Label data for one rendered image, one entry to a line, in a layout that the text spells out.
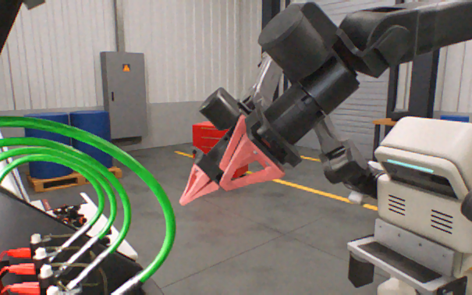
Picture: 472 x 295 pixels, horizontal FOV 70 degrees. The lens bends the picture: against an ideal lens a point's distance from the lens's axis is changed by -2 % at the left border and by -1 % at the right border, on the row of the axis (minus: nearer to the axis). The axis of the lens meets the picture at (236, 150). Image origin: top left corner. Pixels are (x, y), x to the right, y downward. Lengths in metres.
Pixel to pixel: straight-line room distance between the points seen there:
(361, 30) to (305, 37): 0.08
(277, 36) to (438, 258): 0.72
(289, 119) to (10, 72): 6.79
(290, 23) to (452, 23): 0.21
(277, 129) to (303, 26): 0.12
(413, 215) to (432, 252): 0.10
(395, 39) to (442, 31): 0.08
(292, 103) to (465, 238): 0.62
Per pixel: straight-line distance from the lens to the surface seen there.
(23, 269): 0.83
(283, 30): 0.37
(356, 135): 7.24
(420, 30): 0.46
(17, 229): 0.94
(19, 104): 7.08
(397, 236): 1.01
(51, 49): 7.25
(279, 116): 0.41
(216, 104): 0.63
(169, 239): 0.51
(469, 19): 0.51
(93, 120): 5.45
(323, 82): 0.41
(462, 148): 0.87
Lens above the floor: 1.48
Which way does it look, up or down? 11 degrees down
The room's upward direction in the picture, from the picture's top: straight up
